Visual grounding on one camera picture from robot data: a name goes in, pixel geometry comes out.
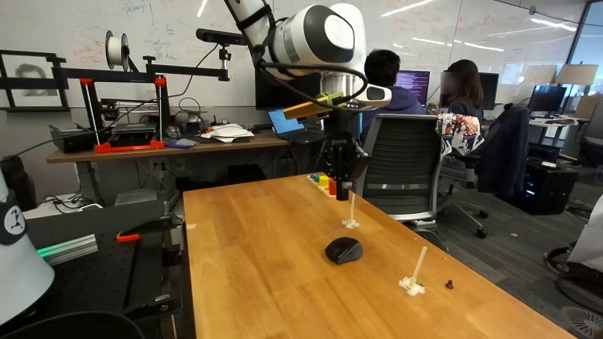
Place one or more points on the wall socket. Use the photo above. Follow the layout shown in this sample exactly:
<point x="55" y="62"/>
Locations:
<point x="159" y="165"/>

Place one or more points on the black and orange 3D printer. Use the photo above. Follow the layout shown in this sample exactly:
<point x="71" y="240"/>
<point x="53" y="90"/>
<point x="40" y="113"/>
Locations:
<point x="129" y="134"/>

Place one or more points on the row of lamp shades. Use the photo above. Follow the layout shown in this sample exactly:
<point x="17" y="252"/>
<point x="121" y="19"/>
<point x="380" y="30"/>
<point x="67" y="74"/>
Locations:
<point x="577" y="74"/>

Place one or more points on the white peg on base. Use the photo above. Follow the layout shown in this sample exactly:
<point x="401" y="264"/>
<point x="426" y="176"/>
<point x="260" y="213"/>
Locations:
<point x="351" y="221"/>
<point x="412" y="285"/>

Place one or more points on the patterned cloth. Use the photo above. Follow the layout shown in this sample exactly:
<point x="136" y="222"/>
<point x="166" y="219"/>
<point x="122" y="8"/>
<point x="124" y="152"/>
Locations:
<point x="459" y="132"/>

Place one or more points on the grey office chair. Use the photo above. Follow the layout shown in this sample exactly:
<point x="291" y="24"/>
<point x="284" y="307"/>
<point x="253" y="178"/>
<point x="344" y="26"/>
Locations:
<point x="400" y="160"/>

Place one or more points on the camera on mount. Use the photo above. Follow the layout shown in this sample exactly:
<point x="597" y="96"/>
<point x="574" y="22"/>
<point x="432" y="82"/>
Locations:
<point x="221" y="36"/>

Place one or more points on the white filament spool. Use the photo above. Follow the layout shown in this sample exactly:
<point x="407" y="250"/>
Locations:
<point x="115" y="51"/>

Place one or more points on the white crumpled paper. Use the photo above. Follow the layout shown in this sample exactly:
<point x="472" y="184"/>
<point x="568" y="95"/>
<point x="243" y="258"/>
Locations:
<point x="227" y="132"/>

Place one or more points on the grey flat box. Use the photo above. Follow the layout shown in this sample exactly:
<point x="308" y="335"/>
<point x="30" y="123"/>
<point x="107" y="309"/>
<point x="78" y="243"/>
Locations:
<point x="135" y="197"/>

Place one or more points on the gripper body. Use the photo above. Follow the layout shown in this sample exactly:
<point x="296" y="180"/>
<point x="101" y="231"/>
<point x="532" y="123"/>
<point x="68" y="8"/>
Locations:
<point x="343" y="128"/>

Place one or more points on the laptop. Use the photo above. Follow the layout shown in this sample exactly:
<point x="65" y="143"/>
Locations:
<point x="285" y="123"/>

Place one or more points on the black box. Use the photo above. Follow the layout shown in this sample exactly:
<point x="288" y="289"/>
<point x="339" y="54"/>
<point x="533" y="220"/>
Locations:
<point x="70" y="139"/>

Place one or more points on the black computer tower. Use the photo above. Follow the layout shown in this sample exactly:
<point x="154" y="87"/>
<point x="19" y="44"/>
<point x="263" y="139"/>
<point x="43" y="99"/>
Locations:
<point x="546" y="186"/>

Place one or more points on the black monitor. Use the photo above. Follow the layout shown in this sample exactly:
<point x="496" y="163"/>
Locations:
<point x="282" y="92"/>

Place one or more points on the person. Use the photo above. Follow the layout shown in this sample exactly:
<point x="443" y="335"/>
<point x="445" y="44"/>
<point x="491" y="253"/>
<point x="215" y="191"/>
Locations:
<point x="393" y="101"/>
<point x="466" y="92"/>

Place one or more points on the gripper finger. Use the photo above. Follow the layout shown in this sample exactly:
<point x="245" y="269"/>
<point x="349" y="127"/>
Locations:
<point x="335" y="165"/>
<point x="355" y="165"/>

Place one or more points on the aluminium profile bar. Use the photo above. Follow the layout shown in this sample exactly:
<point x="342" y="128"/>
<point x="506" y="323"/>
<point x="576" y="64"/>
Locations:
<point x="68" y="248"/>

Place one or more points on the dark jacket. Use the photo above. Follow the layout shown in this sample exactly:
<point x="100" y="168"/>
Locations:
<point x="504" y="150"/>

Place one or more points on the framed picture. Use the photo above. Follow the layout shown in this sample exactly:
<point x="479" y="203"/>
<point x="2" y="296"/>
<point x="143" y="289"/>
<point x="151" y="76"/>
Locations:
<point x="33" y="80"/>

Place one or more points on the black computer mouse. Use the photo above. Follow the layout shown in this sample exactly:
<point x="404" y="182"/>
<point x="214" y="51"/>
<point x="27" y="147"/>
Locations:
<point x="344" y="250"/>

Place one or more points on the wooden desk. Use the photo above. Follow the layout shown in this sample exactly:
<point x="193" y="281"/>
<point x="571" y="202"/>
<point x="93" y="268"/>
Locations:
<point x="212" y="147"/>

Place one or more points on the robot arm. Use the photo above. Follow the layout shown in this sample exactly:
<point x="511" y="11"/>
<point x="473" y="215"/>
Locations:
<point x="311" y="35"/>

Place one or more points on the colourful block toy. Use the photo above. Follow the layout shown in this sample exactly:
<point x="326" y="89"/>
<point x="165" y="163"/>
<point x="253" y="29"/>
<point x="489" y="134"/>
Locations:
<point x="323" y="181"/>

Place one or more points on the black bag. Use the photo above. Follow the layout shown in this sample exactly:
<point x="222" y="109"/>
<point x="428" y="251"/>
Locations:
<point x="16" y="183"/>

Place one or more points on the orange and black clamp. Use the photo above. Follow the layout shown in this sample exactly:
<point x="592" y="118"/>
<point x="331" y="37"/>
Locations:
<point x="141" y="229"/>

